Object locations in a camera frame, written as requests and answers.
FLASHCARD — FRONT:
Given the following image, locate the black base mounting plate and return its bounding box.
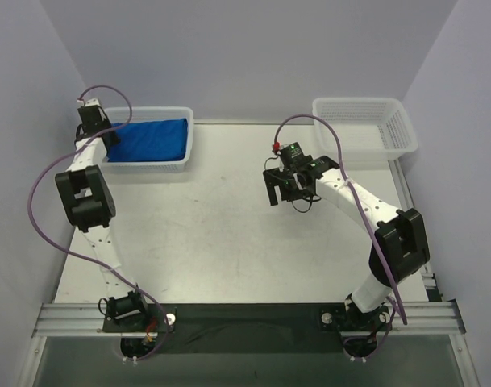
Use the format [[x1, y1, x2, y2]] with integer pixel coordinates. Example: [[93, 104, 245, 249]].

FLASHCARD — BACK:
[[102, 302, 390, 358]]

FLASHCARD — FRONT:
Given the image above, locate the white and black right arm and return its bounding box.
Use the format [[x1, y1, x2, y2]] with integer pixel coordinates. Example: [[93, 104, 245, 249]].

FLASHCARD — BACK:
[[263, 143, 430, 314]]

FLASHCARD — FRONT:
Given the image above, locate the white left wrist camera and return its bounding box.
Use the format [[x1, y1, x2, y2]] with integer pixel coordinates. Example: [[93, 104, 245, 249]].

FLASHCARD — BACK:
[[77, 98, 102, 107]]

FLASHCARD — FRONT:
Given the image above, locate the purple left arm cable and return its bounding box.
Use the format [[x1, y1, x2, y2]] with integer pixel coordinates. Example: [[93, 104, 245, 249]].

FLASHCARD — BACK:
[[27, 84, 177, 360]]

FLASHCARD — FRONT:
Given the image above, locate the white basket with towels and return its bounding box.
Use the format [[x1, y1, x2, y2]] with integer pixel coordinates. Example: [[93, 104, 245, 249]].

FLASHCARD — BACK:
[[312, 98, 418, 162]]

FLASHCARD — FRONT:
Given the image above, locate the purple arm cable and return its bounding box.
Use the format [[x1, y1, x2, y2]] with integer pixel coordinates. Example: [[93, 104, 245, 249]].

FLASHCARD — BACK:
[[27, 84, 177, 360], [272, 114, 409, 360]]

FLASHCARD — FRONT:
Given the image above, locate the blue towels pile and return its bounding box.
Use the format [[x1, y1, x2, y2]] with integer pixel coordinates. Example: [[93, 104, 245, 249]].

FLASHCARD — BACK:
[[107, 119, 188, 163]]

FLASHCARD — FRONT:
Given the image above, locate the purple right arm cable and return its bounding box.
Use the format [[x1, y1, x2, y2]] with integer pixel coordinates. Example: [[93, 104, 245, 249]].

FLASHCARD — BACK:
[[272, 114, 409, 360]]

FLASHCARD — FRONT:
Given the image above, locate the empty white plastic basket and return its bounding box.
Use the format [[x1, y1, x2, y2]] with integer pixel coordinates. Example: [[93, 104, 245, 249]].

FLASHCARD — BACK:
[[101, 106, 194, 174]]

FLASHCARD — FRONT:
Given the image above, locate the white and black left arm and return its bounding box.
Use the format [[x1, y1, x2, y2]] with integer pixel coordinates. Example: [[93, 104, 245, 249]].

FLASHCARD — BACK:
[[55, 98, 150, 327]]

